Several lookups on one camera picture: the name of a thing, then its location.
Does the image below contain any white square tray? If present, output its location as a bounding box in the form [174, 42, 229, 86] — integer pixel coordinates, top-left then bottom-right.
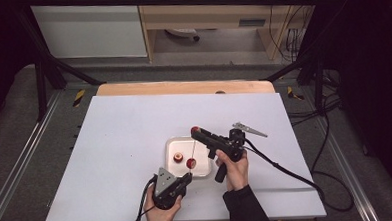
[163, 135, 214, 180]

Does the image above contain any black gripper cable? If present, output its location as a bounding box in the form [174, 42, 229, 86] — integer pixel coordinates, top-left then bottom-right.
[242, 112, 356, 217]
[128, 174, 161, 221]

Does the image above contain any office chair base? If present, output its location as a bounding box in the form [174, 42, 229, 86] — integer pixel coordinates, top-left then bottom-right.
[164, 27, 201, 44]

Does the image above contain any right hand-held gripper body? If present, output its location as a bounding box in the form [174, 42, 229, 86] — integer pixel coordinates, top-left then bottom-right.
[206, 120, 271, 184]

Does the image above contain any aluminium rail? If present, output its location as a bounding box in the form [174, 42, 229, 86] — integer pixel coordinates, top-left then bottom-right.
[0, 90, 68, 220]
[312, 116, 378, 221]

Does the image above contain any light wooden desk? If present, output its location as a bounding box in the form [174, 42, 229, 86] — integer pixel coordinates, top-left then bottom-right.
[135, 0, 320, 67]

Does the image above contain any yellow black tape strip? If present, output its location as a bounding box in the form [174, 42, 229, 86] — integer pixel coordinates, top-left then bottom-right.
[286, 85, 306, 102]
[71, 88, 87, 108]

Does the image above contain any bundle of black cables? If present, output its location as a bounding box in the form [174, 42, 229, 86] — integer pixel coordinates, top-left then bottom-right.
[267, 0, 344, 128]

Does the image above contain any thin wooden skewer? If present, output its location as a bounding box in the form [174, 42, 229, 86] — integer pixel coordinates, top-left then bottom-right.
[186, 139, 199, 175]

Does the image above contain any white cabinet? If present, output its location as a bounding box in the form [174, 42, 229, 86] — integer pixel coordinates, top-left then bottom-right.
[28, 0, 149, 63]

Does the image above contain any person's right hand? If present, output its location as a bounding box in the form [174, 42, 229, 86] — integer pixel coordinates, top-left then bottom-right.
[215, 147, 251, 193]

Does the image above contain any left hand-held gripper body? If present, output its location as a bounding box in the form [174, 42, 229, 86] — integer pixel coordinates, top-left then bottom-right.
[149, 165, 189, 212]

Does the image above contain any black metal frame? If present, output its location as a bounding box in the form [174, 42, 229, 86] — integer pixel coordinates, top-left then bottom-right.
[12, 0, 338, 123]

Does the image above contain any person's left hand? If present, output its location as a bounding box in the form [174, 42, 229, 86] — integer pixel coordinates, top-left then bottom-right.
[142, 182, 184, 221]

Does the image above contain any dark curtain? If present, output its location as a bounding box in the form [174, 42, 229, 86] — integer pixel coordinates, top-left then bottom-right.
[0, 0, 43, 130]
[312, 0, 392, 203]

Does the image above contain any wooden table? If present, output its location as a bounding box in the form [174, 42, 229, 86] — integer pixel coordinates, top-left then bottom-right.
[95, 75, 276, 102]

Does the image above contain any white board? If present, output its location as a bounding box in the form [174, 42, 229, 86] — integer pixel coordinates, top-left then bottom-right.
[37, 85, 328, 221]

